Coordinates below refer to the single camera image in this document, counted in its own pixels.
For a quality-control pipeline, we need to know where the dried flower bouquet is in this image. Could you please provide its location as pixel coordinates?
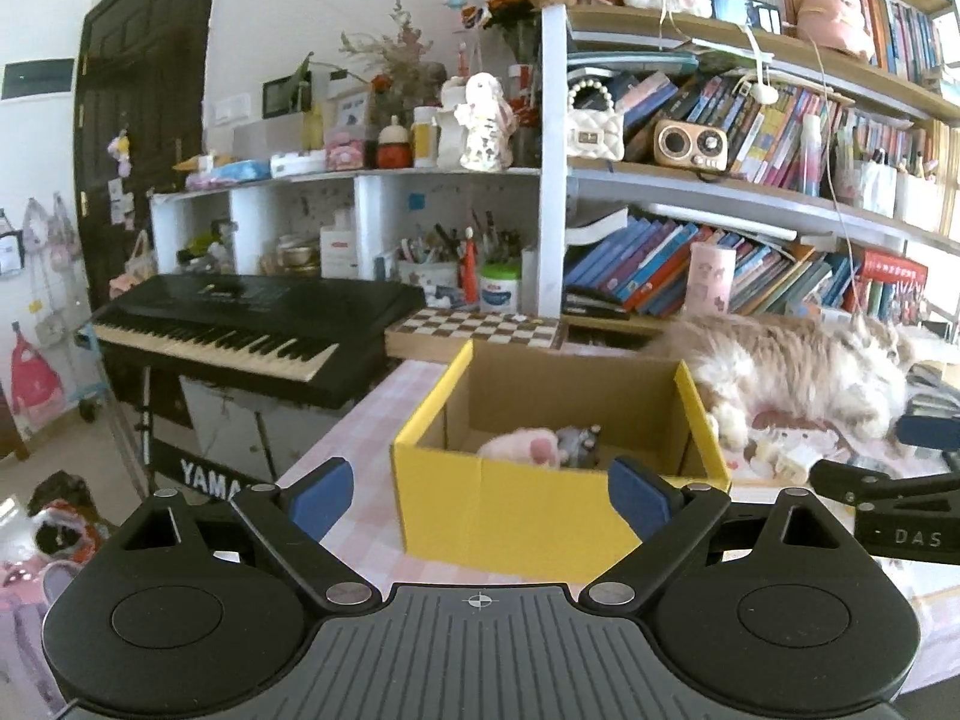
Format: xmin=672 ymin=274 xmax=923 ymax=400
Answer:
xmin=341 ymin=0 xmax=447 ymax=106

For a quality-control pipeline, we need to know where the red white round bottle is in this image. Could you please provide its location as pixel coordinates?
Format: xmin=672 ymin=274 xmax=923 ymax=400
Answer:
xmin=375 ymin=116 xmax=413 ymax=170

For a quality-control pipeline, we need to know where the orange flower bunch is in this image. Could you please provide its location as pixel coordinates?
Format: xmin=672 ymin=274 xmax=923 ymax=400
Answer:
xmin=461 ymin=0 xmax=541 ymax=65

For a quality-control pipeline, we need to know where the pink bag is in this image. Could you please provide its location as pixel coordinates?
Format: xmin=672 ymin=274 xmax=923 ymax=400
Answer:
xmin=0 ymin=559 xmax=76 ymax=691

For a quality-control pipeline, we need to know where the row of leaning blue books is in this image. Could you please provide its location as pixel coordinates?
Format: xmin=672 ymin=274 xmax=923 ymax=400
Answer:
xmin=562 ymin=214 xmax=860 ymax=320

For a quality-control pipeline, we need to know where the white rabbit figurine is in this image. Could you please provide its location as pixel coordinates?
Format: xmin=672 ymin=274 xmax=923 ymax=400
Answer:
xmin=439 ymin=73 xmax=518 ymax=172

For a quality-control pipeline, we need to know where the blue white card box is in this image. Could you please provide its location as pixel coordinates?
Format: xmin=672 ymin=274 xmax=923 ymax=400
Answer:
xmin=711 ymin=0 xmax=782 ymax=35

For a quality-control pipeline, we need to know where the wooden retro radio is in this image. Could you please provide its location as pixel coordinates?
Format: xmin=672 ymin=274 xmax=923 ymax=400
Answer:
xmin=652 ymin=118 xmax=730 ymax=175

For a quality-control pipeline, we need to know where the small white orange box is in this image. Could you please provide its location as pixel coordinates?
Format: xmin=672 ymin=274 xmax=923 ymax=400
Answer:
xmin=776 ymin=444 xmax=820 ymax=479

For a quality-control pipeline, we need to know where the black picture frame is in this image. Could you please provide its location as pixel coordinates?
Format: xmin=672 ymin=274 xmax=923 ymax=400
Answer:
xmin=262 ymin=75 xmax=312 ymax=117

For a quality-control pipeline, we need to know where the checkered chessboard box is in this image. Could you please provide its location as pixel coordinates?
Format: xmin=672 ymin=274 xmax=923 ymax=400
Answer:
xmin=385 ymin=306 xmax=567 ymax=362

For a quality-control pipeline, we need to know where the row of thin spined books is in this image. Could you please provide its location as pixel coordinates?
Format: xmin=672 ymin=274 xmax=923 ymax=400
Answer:
xmin=705 ymin=0 xmax=946 ymax=87

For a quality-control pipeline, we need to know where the red boxed book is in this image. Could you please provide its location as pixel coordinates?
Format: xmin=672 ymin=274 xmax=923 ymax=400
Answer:
xmin=855 ymin=249 xmax=931 ymax=323

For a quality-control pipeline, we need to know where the white storage bin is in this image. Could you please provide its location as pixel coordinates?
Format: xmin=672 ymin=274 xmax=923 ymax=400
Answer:
xmin=896 ymin=169 xmax=946 ymax=233
xmin=855 ymin=161 xmax=899 ymax=217

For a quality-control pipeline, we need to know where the yellow cardboard box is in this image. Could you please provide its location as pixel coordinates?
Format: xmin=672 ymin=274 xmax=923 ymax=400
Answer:
xmin=390 ymin=337 xmax=732 ymax=567

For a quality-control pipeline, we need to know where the pink doll head mask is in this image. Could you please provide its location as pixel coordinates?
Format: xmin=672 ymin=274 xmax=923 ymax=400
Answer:
xmin=793 ymin=0 xmax=878 ymax=61

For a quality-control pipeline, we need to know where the tall white wooden bookshelf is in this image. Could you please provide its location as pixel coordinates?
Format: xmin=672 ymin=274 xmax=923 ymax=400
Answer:
xmin=540 ymin=0 xmax=960 ymax=338

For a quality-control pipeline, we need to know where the pink checked cloth desktop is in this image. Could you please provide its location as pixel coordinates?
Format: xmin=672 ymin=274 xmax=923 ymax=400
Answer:
xmin=274 ymin=337 xmax=960 ymax=620

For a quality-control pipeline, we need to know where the white cubby shelf unit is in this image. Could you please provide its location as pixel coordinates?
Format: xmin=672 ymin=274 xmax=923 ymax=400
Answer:
xmin=148 ymin=165 xmax=542 ymax=316

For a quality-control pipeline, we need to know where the white pen holder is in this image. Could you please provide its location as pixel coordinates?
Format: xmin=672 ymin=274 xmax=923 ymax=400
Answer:
xmin=396 ymin=256 xmax=460 ymax=310

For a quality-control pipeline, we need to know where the slim red bottle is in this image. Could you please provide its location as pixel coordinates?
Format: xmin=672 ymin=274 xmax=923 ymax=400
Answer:
xmin=461 ymin=225 xmax=481 ymax=308

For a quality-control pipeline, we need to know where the white flat box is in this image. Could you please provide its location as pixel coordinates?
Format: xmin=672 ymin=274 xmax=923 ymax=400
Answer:
xmin=271 ymin=151 xmax=327 ymax=179

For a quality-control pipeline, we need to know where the beige tote bag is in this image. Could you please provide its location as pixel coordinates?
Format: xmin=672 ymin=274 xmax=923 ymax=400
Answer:
xmin=124 ymin=229 xmax=158 ymax=282

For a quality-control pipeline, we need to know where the white quilted handbag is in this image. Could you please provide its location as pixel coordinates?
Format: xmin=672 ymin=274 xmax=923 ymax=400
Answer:
xmin=566 ymin=79 xmax=625 ymax=161

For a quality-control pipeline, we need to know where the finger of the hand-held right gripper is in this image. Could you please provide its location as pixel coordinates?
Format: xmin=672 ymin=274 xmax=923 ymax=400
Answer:
xmin=808 ymin=457 xmax=960 ymax=515
xmin=896 ymin=414 xmax=960 ymax=452

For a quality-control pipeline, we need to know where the grey toy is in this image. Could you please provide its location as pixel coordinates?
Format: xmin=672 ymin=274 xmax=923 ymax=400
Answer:
xmin=555 ymin=426 xmax=605 ymax=470

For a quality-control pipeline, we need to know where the yellow white bottle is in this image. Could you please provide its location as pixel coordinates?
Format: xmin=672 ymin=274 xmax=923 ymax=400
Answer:
xmin=412 ymin=106 xmax=442 ymax=168

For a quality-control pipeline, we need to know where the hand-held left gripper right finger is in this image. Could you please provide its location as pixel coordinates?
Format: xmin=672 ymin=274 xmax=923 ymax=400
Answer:
xmin=585 ymin=456 xmax=857 ymax=610

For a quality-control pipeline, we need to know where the dark wall panel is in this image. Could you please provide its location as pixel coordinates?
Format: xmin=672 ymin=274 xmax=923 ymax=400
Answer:
xmin=0 ymin=58 xmax=76 ymax=100

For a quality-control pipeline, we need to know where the pink gradient bottle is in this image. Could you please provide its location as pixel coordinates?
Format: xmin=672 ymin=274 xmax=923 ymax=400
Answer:
xmin=799 ymin=116 xmax=822 ymax=196

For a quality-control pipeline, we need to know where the white red label box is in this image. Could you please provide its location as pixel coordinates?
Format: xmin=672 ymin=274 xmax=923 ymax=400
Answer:
xmin=320 ymin=225 xmax=359 ymax=280

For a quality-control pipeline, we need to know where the white jar green lid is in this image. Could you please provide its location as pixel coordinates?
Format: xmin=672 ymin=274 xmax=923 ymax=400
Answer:
xmin=478 ymin=264 xmax=524 ymax=314

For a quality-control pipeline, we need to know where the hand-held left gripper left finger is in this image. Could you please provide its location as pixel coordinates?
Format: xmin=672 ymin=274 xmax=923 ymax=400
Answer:
xmin=111 ymin=456 xmax=380 ymax=613

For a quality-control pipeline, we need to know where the dark wooden door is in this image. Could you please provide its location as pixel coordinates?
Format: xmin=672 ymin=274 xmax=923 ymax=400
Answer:
xmin=73 ymin=0 xmax=224 ymax=308

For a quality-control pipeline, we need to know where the black electronic keyboard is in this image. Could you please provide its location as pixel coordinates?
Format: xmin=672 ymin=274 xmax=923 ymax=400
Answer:
xmin=90 ymin=274 xmax=428 ymax=410

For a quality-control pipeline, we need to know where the fluffy cream cat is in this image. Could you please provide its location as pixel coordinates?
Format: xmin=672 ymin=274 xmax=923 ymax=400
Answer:
xmin=649 ymin=311 xmax=920 ymax=451

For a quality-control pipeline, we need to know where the row of colourful paperback books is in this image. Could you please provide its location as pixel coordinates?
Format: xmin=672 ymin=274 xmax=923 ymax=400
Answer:
xmin=622 ymin=71 xmax=960 ymax=196

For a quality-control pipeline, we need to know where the black white plush toy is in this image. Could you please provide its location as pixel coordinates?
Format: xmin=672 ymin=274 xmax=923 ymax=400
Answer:
xmin=26 ymin=469 xmax=106 ymax=563

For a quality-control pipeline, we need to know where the white charging cable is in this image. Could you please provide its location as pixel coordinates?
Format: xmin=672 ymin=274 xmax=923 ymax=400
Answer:
xmin=739 ymin=15 xmax=863 ymax=316

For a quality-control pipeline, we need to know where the small pink box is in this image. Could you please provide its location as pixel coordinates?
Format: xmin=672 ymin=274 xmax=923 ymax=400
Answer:
xmin=326 ymin=127 xmax=368 ymax=171

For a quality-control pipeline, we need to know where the stack of notebooks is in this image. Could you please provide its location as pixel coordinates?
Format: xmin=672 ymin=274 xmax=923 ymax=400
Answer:
xmin=904 ymin=360 xmax=960 ymax=421

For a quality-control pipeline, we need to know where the pink printed cup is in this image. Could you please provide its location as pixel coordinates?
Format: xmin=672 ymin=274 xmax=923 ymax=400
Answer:
xmin=686 ymin=241 xmax=734 ymax=316

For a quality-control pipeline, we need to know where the blue pink tissue pack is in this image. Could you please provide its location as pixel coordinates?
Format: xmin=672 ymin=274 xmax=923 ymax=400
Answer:
xmin=186 ymin=157 xmax=271 ymax=191

